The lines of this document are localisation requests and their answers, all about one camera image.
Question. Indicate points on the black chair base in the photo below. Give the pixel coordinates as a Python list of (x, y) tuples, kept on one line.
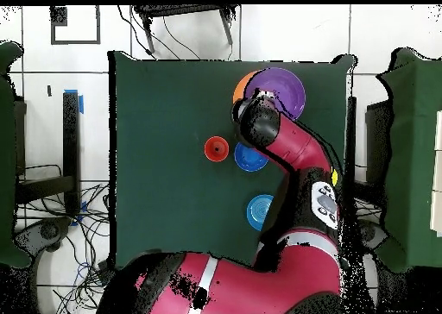
[(45, 232), (371, 233)]

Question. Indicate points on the black metal stool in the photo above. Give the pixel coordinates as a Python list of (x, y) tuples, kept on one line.
[(179, 10)]

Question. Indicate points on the green cloth side table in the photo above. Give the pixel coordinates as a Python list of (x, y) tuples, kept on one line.
[(7, 155), (414, 155)]

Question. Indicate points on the red plastic cup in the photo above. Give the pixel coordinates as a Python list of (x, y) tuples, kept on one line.
[(216, 149)]

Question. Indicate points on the dark blue plastic bowl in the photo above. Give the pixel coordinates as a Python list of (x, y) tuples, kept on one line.
[(248, 160)]

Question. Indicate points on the blue tape strip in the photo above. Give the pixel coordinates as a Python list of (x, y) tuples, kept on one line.
[(81, 105)]

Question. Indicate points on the black table frame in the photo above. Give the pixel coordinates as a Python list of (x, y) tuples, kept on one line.
[(71, 148), (351, 134)]

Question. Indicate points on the dark green tablecloth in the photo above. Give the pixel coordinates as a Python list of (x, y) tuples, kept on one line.
[(155, 207)]

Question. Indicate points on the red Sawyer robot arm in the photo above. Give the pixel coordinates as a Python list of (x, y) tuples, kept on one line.
[(293, 145)]

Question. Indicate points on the large yellow plastic bowl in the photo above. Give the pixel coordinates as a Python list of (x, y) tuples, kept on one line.
[(241, 86)]

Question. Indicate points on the light blue plastic bowl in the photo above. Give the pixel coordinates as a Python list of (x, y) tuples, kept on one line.
[(258, 212)]

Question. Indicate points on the white boxes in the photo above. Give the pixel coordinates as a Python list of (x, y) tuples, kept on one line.
[(438, 176)]

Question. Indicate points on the purple plastic bowl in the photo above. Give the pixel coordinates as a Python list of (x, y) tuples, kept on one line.
[(286, 86)]

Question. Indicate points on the black square floor frame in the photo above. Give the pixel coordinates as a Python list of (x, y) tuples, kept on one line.
[(58, 15)]

